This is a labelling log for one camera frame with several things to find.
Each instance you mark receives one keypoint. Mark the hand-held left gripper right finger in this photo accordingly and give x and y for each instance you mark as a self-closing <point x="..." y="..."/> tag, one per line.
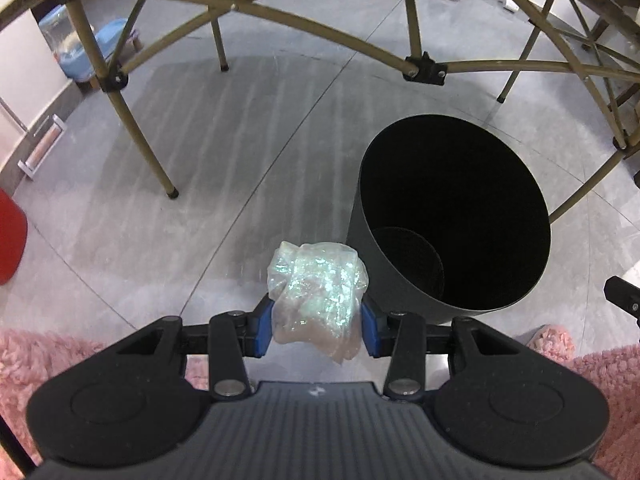
<point x="372" y="334"/>

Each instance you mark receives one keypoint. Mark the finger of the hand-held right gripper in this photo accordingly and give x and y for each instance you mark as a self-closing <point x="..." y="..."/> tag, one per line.
<point x="622" y="294"/>

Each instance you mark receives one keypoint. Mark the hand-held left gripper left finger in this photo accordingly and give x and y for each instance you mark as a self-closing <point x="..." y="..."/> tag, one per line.
<point x="262" y="329"/>

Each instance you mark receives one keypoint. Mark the iridescent plastic wrap wad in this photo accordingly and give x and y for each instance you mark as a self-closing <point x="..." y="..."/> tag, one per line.
<point x="315" y="300"/>

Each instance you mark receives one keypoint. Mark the black round trash bin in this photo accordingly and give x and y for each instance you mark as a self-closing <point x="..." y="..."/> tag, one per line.
<point x="450" y="210"/>

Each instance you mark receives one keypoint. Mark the pink fluffy rug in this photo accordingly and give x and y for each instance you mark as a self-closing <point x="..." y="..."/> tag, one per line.
<point x="50" y="355"/>

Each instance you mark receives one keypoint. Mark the red plastic stool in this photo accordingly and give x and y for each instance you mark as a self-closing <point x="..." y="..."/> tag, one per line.
<point x="10" y="240"/>

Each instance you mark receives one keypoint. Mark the khaki folding table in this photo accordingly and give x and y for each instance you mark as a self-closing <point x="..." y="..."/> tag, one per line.
<point x="422" y="67"/>

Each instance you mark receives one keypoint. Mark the dark wooden chair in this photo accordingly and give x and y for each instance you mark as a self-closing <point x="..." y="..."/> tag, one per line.
<point x="612" y="15"/>

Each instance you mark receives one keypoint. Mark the small white floor heater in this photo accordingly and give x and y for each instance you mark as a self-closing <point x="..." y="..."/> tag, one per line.
<point x="42" y="142"/>

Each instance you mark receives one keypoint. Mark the blue plastic container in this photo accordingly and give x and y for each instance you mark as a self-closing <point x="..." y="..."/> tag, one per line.
<point x="60" y="45"/>

